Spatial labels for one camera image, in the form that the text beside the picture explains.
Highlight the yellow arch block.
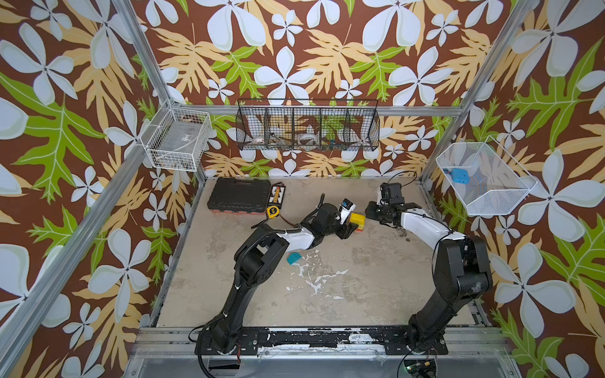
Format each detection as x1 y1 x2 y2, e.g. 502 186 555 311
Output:
349 213 366 228

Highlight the teal wood block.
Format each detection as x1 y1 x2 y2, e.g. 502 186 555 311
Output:
287 252 302 266

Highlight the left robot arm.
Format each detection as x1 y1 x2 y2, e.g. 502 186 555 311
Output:
195 196 358 357

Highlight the yellow tape measure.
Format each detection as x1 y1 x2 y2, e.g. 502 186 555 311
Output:
266 206 280 219

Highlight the blue object in basket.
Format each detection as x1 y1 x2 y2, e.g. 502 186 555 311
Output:
449 168 470 184

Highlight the black tool case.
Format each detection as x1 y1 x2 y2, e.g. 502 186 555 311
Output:
207 178 272 214

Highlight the white mesh basket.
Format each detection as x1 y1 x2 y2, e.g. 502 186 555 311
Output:
436 136 538 217

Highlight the electronics board with led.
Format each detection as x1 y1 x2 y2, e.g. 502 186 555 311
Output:
398 359 437 378

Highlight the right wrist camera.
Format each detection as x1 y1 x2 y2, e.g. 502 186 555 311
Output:
379 183 405 206

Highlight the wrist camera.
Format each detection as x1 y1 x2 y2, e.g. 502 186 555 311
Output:
379 183 405 206
339 198 356 225

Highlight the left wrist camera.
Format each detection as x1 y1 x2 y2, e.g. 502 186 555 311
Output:
339 198 356 225

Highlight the red black cable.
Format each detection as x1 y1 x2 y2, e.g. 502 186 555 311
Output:
250 211 299 231

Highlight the black wire basket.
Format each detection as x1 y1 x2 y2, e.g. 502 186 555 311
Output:
235 99 381 151

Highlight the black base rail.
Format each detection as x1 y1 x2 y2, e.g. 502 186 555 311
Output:
194 327 449 356

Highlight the white wire basket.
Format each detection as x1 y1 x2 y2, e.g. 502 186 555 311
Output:
141 101 214 173

